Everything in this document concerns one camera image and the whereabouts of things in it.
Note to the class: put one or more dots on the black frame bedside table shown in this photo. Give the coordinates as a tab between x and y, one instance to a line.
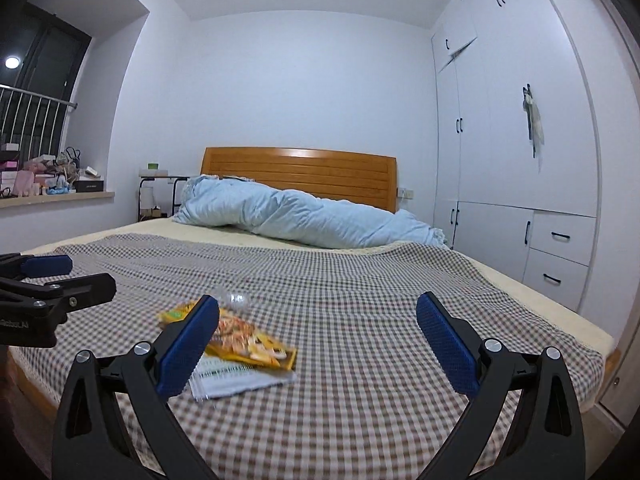
160	179

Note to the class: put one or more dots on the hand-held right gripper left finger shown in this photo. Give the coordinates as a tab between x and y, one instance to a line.
187	345

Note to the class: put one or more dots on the black box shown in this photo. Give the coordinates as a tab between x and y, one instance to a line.
90	186

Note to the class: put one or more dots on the yellow snack packet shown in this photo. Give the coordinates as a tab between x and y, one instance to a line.
240	335

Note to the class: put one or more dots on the light wood door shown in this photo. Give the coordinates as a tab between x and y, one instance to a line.
617	390

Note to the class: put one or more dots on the wooden bed frame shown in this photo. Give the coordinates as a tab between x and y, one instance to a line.
300	170

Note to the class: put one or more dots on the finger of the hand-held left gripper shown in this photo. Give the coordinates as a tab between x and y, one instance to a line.
85	290
50	265

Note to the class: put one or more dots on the metal window railing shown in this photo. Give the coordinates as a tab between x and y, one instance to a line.
30	120

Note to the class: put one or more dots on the dark window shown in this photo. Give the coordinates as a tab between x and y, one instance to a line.
50	60

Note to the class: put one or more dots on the light blue duvet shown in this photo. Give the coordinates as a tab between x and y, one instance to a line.
300	215

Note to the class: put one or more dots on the small clear plastic wrapper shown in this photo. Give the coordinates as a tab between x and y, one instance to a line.
235	299

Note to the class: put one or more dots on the white wall socket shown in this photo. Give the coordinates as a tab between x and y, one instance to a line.
405	192

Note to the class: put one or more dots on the white green foil pouch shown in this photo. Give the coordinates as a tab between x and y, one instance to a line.
225	380

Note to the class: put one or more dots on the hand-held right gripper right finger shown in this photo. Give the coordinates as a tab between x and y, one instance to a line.
447	350

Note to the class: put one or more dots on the pile of boxes and bags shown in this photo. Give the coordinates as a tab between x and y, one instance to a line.
35	177

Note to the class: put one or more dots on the white wardrobe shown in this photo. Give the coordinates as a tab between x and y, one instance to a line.
500	110

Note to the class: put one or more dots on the hanging white ornament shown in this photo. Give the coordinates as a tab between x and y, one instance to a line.
534	120

